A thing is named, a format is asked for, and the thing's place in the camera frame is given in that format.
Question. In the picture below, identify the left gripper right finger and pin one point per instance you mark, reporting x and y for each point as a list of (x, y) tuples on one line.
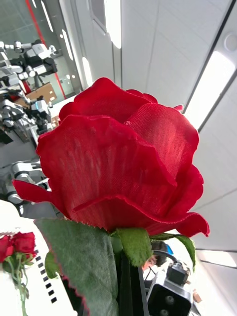
[(137, 296)]

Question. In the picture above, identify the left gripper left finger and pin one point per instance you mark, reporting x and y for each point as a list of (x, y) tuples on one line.
[(124, 291)]

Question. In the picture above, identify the red rose with green stem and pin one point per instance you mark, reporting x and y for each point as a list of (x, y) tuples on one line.
[(5, 247), (24, 243), (111, 160)]

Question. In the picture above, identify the person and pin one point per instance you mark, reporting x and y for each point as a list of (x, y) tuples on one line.
[(149, 263)]

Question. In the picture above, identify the grey background robot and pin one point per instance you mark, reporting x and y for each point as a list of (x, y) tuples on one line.
[(37, 53), (24, 170), (40, 108)]

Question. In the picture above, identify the brown cardboard box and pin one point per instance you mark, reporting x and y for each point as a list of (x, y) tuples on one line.
[(42, 92)]

